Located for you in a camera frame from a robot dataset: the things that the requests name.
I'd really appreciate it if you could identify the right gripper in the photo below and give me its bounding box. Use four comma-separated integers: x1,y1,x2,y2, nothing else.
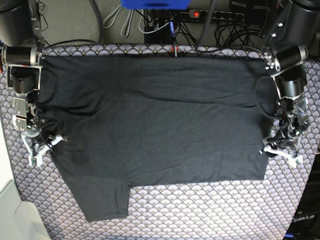
12,109,68,167

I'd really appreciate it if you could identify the black OpenArm box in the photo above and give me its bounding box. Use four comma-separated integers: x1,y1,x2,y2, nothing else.
284,154,320,240

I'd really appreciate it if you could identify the blue mount plate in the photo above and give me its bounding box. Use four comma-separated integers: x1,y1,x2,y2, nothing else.
121,0,191,10

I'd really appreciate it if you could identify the red and blue clamp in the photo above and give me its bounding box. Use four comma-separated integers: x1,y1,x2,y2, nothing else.
169,21,179,58

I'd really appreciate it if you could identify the white plastic bin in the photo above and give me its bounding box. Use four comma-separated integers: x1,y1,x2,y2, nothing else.
0,119,51,240

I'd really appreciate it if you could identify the black power strip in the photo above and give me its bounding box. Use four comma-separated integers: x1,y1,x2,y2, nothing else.
186,9,245,22

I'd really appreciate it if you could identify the fan-patterned table cloth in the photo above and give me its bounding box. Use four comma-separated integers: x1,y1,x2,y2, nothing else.
0,43,320,240

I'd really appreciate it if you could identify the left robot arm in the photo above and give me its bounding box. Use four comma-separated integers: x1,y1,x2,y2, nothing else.
257,0,320,168

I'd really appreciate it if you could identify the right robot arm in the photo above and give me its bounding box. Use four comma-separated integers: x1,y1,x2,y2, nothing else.
0,0,65,167

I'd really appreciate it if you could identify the grey looped cable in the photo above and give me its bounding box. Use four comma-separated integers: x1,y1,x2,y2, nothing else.
102,7,136,38

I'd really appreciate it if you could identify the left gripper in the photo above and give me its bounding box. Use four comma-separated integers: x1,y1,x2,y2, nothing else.
259,114,309,167

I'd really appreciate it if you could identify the dark grey T-shirt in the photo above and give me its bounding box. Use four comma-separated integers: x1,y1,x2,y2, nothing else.
39,56,277,222

